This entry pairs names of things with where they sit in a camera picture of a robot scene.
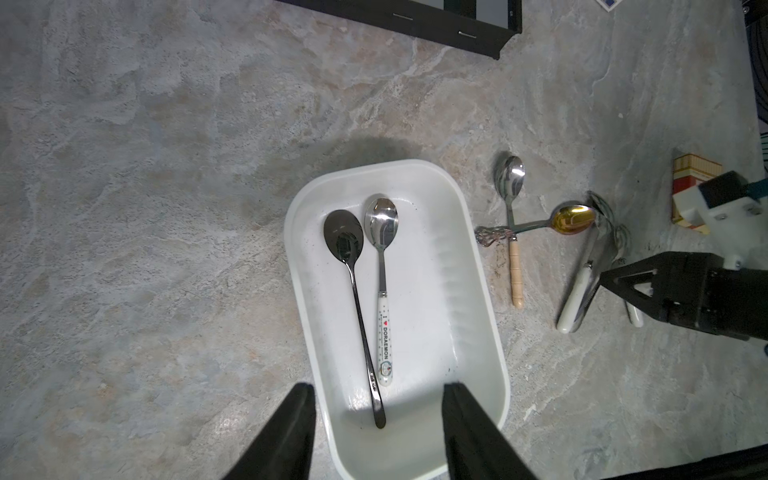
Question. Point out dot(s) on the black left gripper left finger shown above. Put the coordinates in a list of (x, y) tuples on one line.
[(284, 446)]

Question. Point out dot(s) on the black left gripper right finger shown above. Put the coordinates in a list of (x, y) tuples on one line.
[(474, 447)]

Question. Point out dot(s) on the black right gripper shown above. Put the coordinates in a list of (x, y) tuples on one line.
[(694, 291)]

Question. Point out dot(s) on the iridescent gold spoon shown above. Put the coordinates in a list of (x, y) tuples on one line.
[(568, 219)]

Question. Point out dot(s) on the wooden handle steel spoon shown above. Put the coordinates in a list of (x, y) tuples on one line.
[(509, 176)]

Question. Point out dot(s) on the black spoon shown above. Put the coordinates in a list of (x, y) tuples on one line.
[(344, 238)]

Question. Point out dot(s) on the red yellow small box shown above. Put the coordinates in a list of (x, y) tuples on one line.
[(690, 170)]

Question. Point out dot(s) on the white rectangular storage box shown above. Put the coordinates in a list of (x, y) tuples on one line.
[(443, 325)]

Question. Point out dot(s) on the small card box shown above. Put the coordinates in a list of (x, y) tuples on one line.
[(609, 5)]

